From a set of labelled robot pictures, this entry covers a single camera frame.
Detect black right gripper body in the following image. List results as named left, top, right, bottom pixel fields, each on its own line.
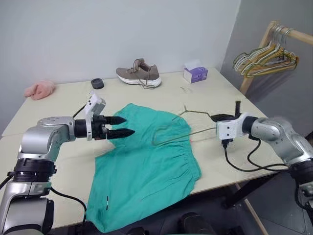
left=217, top=113, right=237, bottom=123

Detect wooden clothes rack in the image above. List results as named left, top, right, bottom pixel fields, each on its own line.
left=239, top=20, right=313, bottom=96

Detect dark rounded shape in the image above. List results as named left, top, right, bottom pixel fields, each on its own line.
left=179, top=211, right=216, bottom=235

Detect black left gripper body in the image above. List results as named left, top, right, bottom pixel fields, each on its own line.
left=91, top=116, right=110, bottom=141

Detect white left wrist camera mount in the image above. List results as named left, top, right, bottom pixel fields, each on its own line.
left=82, top=91, right=107, bottom=141

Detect taupe sneaker with white sole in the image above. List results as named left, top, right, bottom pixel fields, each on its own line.
left=115, top=57, right=163, bottom=90

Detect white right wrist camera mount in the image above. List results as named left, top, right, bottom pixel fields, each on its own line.
left=215, top=112, right=246, bottom=142

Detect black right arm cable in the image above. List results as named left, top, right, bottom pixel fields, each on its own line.
left=221, top=138, right=290, bottom=172

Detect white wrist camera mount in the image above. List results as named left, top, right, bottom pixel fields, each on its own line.
left=82, top=91, right=107, bottom=141
left=215, top=112, right=246, bottom=142

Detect green shorts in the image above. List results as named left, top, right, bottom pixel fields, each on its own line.
left=86, top=102, right=203, bottom=234

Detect purple white tissue box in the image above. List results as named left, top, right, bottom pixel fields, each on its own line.
left=183, top=59, right=209, bottom=85

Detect wooden slat under table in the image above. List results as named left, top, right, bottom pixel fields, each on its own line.
left=234, top=183, right=269, bottom=235

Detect black round lid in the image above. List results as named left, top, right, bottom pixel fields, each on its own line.
left=90, top=78, right=106, bottom=90

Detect bunch of wire hangers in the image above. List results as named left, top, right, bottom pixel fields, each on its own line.
left=238, top=29, right=298, bottom=78

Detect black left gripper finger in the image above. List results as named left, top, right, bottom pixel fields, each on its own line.
left=107, top=116, right=128, bottom=124
left=107, top=128, right=136, bottom=141

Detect thin wire hanger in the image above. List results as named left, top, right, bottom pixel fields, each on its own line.
left=152, top=103, right=218, bottom=146

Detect black table leg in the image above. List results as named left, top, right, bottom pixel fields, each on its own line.
left=221, top=170, right=292, bottom=210

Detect pink fluffy slipper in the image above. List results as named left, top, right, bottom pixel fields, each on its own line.
left=23, top=79, right=57, bottom=101

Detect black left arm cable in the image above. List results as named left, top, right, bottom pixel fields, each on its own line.
left=49, top=185, right=88, bottom=222

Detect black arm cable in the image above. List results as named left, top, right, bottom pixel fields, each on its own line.
left=49, top=185, right=88, bottom=222
left=221, top=138, right=290, bottom=172

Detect white wire hanger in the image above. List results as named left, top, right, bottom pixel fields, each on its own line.
left=232, top=24, right=284, bottom=72

